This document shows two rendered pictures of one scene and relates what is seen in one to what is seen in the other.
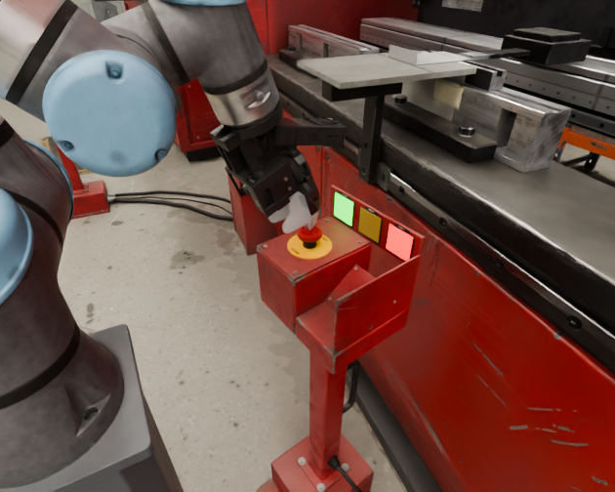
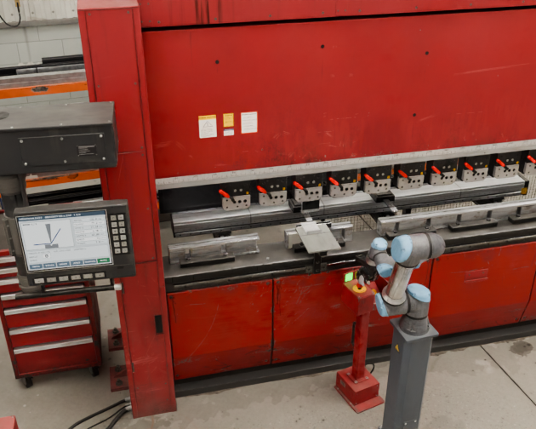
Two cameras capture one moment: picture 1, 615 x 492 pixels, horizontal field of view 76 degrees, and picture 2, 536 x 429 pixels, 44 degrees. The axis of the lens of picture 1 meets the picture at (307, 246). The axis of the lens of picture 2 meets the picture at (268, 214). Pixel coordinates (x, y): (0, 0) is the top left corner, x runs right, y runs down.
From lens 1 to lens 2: 348 cm
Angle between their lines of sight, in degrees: 67
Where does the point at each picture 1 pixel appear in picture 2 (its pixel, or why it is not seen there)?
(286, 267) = (369, 293)
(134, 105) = not seen: hidden behind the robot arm
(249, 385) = (299, 414)
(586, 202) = (367, 237)
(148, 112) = not seen: hidden behind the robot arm
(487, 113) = (335, 232)
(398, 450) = (346, 360)
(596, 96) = (323, 211)
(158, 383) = not seen: outside the picture
